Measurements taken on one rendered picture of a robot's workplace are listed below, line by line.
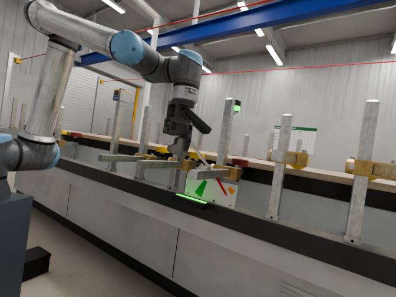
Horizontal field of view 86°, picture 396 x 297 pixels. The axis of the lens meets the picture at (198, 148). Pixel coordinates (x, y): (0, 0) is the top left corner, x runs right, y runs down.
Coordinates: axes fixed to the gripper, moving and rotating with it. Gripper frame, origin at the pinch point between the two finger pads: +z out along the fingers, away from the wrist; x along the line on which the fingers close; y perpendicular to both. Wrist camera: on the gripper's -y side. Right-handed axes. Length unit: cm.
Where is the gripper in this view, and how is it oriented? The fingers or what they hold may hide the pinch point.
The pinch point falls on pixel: (181, 160)
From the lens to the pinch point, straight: 74.2
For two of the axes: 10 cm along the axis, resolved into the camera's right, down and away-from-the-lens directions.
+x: 4.3, 0.7, -9.0
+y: -8.9, -1.2, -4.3
